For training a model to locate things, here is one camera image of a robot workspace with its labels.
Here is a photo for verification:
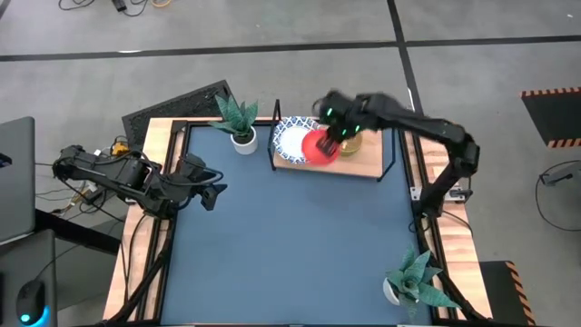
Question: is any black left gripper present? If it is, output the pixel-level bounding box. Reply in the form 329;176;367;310
174;170;228;211

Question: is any green plant in white pot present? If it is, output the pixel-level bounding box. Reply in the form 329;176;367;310
382;244;462;322
208;94;260;156

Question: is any tangled floor cable bundle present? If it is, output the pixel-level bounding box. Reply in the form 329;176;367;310
34;134;140;217

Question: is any black mat with hazard stripes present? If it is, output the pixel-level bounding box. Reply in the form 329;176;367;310
478;260;537;327
520;86;581;149

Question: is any black floor beam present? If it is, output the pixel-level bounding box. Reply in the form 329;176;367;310
34;209;123;255

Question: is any red plastic bowl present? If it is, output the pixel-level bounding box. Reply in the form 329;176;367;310
300;129;341;165

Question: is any black looped floor cable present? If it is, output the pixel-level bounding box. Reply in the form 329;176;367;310
535;159;581;233

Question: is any black computer mouse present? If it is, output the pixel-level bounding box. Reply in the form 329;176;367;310
15;279;50;327

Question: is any black metal table frame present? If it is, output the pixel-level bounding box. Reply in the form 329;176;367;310
135;116;491;327

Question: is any blue patterned white plate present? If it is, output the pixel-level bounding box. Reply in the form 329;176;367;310
271;115;321;165

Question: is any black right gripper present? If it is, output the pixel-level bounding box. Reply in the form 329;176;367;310
312;90;364;155

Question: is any black perforated floor mat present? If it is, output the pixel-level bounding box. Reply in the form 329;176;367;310
121;79;235;154

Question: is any black power adapter with cable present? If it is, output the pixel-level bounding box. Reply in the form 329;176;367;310
111;0;151;18

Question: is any blue table mat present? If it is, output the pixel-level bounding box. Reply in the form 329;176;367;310
159;124;435;326

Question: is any dark grey side desk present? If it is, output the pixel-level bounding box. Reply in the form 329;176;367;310
0;229;58;327

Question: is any black left arm cable bundle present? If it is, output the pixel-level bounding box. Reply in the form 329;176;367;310
106;213;179;326

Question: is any grey laptop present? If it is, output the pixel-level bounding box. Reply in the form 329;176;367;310
0;116;36;244

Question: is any wooden shelf with black frame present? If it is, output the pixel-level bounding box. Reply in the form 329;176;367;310
267;98;399;183

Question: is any yellow plastic bowl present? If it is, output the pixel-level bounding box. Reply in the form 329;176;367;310
339;131;364;158

